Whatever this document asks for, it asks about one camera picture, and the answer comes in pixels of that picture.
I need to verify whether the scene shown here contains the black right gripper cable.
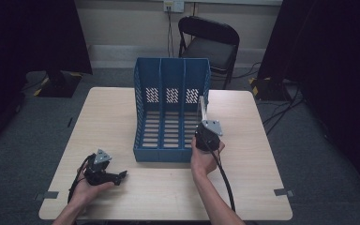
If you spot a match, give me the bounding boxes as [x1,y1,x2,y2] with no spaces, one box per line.
[197,130,236,213]

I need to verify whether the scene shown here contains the grey tape strip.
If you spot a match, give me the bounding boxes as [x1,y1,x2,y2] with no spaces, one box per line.
[34,190,60,202]
[273,187,295,198]

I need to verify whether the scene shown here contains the black wall cable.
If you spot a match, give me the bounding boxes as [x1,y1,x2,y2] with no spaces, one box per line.
[167,7,175,59]

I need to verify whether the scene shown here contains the white wall socket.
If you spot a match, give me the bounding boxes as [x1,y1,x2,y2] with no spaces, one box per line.
[163,0,186,14]

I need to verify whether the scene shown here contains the blue plastic file rack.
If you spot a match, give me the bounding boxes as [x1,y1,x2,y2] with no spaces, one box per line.
[132,56,212,163]

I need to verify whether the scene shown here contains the black stand base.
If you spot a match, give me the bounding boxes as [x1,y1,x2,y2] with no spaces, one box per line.
[37,70,84,98]
[248,76,295,101]

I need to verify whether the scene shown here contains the black curtain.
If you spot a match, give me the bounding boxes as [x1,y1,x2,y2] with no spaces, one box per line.
[0,0,94,158]
[257,0,360,201]

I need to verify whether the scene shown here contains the person's right hand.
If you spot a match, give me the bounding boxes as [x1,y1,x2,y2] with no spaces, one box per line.
[189,136,226,176]

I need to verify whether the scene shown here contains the black folding chair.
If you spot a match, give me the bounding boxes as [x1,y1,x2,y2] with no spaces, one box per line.
[177,15,241,90]

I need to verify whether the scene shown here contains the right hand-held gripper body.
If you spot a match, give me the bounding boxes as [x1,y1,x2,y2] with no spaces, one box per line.
[194,119,225,154]

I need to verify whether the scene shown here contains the person's left hand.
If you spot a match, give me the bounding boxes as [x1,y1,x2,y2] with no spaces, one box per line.
[71,165,115,207]

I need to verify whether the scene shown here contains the black floor cables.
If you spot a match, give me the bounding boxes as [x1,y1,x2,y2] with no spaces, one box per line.
[262,83,305,136]

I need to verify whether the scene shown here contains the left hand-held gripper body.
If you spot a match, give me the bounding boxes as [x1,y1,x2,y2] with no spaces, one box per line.
[83,148,122,188]

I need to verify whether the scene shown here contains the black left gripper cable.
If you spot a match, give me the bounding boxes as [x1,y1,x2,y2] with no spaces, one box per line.
[67,153,97,204]

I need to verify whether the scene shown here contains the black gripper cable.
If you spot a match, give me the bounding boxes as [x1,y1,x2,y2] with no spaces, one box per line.
[67,153,97,204]
[197,130,236,213]

